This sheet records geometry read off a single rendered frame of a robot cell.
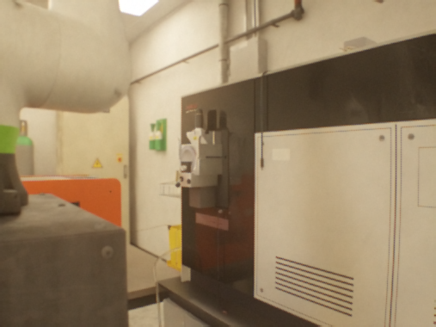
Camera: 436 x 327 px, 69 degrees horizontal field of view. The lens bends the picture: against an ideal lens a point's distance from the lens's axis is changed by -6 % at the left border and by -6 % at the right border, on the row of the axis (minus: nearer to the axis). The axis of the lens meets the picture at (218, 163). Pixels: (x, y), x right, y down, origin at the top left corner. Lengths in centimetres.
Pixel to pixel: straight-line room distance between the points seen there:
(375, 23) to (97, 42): 183
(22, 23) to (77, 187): 90
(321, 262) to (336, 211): 13
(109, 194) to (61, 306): 106
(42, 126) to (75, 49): 393
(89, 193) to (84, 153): 281
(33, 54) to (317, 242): 69
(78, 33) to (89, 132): 366
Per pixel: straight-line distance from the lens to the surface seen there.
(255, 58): 255
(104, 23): 51
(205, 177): 106
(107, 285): 27
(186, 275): 135
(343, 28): 225
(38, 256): 26
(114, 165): 420
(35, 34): 44
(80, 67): 46
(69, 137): 405
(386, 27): 211
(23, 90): 45
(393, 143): 73
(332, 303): 86
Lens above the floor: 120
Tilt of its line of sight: 1 degrees down
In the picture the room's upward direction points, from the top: straight up
